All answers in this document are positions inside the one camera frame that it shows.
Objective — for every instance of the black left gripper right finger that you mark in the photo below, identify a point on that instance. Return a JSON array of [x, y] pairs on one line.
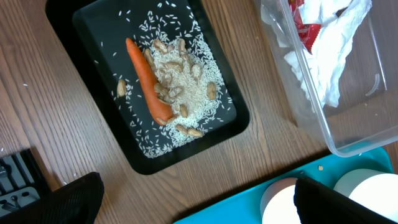
[[318, 204]]

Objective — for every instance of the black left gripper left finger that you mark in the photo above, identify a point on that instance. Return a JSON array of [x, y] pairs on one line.
[[75, 203]]

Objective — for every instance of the pink bowl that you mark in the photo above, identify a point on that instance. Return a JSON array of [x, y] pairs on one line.
[[277, 203]]

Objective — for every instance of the pale green bowl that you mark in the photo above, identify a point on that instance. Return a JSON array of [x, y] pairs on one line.
[[372, 189]]

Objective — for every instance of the white napkin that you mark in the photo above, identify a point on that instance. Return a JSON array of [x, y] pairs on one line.
[[340, 20]]

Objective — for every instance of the red snack wrapper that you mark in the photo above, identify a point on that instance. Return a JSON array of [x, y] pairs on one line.
[[307, 21]]

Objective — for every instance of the black food-waste tray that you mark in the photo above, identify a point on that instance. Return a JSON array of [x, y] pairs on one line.
[[94, 33]]

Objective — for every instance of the teal plastic tray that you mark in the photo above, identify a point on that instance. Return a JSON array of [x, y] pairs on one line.
[[244, 207]]

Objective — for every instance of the orange carrot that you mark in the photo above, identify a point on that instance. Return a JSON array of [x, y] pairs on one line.
[[160, 111]]

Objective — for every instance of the clear plastic bin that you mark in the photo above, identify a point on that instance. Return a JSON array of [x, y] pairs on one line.
[[366, 117]]

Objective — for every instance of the rice and peanuts pile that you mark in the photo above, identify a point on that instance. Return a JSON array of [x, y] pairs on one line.
[[189, 79]]

